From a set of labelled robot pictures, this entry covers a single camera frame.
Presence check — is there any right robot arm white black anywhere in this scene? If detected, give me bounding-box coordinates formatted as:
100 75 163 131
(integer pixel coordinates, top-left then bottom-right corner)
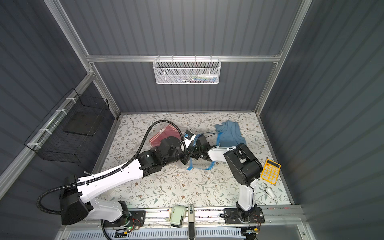
192 134 263 215

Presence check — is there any clear vacuum bag blue zipper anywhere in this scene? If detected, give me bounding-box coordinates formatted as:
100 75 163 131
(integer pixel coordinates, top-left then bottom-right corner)
131 121 223 172

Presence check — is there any red garment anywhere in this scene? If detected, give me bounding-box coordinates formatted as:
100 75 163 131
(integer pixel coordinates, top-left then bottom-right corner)
149 125 181 147

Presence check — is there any pale green box on rail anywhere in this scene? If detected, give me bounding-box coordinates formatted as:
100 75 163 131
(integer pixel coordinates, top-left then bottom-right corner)
169 205 187 228

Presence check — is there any white glue bottle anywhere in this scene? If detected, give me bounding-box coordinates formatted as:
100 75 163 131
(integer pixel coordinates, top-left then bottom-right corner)
198 74 219 81

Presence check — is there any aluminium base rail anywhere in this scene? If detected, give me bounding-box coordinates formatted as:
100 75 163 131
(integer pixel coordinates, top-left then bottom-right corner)
56 205 314 240

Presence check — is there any black handle on rail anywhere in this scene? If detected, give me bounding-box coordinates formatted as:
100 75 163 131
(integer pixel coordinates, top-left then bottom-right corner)
188 205 196 240

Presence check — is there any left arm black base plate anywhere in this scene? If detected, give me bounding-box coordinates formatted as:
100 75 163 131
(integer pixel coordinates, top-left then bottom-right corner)
103 211 146 228

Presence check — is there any yellow calculator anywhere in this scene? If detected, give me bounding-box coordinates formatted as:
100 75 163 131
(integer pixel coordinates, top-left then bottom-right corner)
261 159 281 185

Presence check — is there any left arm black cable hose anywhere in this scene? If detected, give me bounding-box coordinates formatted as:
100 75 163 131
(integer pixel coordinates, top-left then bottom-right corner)
36 119 184 215

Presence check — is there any black wire wall basket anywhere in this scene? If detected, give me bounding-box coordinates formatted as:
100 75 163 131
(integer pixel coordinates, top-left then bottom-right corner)
25 90 110 164

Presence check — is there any small white object on table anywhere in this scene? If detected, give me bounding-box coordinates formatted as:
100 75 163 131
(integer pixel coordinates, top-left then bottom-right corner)
265 188 276 200

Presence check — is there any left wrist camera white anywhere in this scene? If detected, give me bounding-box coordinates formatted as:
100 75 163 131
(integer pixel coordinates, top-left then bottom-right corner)
184 130 196 149

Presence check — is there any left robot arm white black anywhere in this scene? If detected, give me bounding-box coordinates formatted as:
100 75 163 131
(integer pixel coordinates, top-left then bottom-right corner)
60 135 196 226

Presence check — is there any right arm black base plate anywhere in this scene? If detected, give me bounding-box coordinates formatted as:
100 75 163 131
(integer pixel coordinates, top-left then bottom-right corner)
220 207 265 225

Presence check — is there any white wire wall basket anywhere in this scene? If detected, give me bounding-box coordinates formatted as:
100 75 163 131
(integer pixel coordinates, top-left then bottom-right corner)
153 59 222 85

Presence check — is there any blue tank top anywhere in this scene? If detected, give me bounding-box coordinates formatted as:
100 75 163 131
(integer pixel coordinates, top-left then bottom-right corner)
215 120 247 147

